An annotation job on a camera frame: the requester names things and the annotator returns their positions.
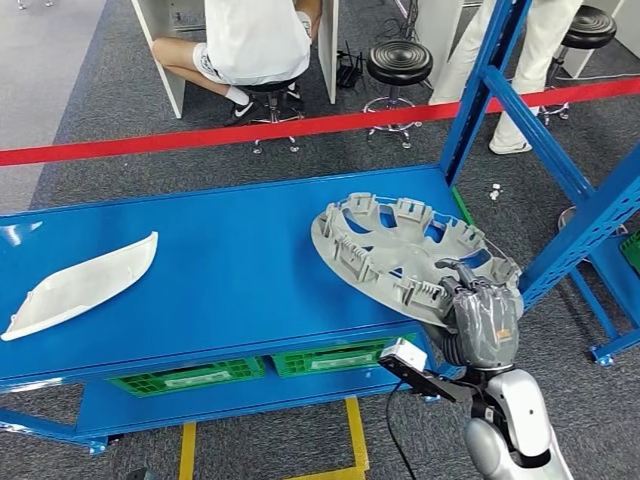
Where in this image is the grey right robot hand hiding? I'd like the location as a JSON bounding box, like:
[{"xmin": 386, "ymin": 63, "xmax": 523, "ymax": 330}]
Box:
[{"xmin": 433, "ymin": 257, "xmax": 525, "ymax": 373}]

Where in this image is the grey plastic wheel cover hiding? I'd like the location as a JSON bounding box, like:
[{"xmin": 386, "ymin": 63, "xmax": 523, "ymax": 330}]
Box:
[{"xmin": 310, "ymin": 191, "xmax": 524, "ymax": 330}]

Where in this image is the blue metal shelf rack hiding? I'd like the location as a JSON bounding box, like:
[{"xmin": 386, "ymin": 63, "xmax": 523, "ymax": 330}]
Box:
[
  {"xmin": 0, "ymin": 0, "xmax": 640, "ymax": 458},
  {"xmin": 569, "ymin": 227, "xmax": 640, "ymax": 370}
]

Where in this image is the white curved trim part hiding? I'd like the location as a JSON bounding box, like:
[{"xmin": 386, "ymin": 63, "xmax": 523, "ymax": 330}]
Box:
[{"xmin": 0, "ymin": 230, "xmax": 160, "ymax": 344}]

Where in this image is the green folding crate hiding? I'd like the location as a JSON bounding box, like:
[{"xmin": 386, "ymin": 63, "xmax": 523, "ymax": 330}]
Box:
[
  {"xmin": 270, "ymin": 332, "xmax": 419, "ymax": 380},
  {"xmin": 106, "ymin": 355, "xmax": 268, "ymax": 399},
  {"xmin": 451, "ymin": 184, "xmax": 475, "ymax": 227},
  {"xmin": 619, "ymin": 227, "xmax": 640, "ymax": 277}
]

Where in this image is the yellow floor tape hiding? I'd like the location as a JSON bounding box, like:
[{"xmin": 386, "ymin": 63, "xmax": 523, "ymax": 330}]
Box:
[{"xmin": 177, "ymin": 395, "xmax": 371, "ymax": 480}]

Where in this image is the black round stool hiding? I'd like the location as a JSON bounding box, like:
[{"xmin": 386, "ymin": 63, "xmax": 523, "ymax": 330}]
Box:
[
  {"xmin": 362, "ymin": 38, "xmax": 435, "ymax": 151},
  {"xmin": 539, "ymin": 4, "xmax": 619, "ymax": 128},
  {"xmin": 234, "ymin": 77, "xmax": 306, "ymax": 156}
]

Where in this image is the standing person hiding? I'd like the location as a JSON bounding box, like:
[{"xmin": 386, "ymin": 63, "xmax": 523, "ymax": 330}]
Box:
[{"xmin": 428, "ymin": 0, "xmax": 584, "ymax": 158}]

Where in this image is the black router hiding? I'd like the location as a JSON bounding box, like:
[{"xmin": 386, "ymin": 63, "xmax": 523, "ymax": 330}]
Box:
[{"xmin": 335, "ymin": 40, "xmax": 365, "ymax": 91}]

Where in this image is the seated person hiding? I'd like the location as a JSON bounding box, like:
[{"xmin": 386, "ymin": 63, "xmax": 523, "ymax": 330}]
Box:
[{"xmin": 150, "ymin": 0, "xmax": 324, "ymax": 128}]

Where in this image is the red barrier tape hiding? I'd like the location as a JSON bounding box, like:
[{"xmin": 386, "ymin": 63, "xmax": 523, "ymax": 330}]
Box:
[{"xmin": 0, "ymin": 75, "xmax": 640, "ymax": 169}]

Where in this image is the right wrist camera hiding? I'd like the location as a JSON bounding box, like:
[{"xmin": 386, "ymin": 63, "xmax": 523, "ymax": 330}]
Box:
[{"xmin": 377, "ymin": 337, "xmax": 474, "ymax": 406}]

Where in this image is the chrome stool ring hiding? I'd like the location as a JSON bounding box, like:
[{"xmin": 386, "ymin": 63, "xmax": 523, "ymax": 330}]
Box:
[{"xmin": 556, "ymin": 204, "xmax": 629, "ymax": 239}]

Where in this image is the black cable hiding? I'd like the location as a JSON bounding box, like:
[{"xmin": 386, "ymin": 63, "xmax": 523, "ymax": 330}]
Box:
[{"xmin": 384, "ymin": 380, "xmax": 419, "ymax": 480}]

